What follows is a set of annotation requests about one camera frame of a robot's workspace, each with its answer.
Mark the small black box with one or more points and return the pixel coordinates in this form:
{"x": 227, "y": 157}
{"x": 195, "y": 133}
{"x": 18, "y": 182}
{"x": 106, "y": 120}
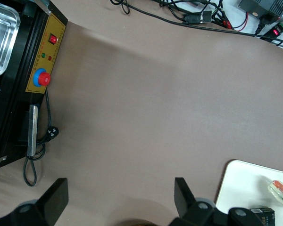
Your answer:
{"x": 264, "y": 217}

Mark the black machine yellow panel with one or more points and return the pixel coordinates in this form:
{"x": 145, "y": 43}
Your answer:
{"x": 14, "y": 99}

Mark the beige plastic tray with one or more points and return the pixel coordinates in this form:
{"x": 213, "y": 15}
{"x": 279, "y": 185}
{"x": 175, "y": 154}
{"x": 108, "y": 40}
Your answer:
{"x": 245, "y": 183}

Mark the black power adapter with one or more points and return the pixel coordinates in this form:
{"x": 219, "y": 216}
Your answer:
{"x": 261, "y": 5}

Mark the red rocker switch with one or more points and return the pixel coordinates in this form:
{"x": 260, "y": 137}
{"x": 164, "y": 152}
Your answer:
{"x": 53, "y": 39}

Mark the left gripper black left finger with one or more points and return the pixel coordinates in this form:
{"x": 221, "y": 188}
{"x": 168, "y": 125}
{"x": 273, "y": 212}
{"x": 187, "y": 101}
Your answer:
{"x": 54, "y": 200}

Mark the black module red display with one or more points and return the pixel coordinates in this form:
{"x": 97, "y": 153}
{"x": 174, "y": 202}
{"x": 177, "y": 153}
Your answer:
{"x": 273, "y": 33}

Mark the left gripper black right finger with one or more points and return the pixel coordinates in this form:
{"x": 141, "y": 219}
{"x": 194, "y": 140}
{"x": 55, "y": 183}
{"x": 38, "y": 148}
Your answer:
{"x": 191, "y": 207}

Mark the red emergency stop button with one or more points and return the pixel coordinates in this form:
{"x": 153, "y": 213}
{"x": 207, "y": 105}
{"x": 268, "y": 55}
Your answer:
{"x": 43, "y": 78}

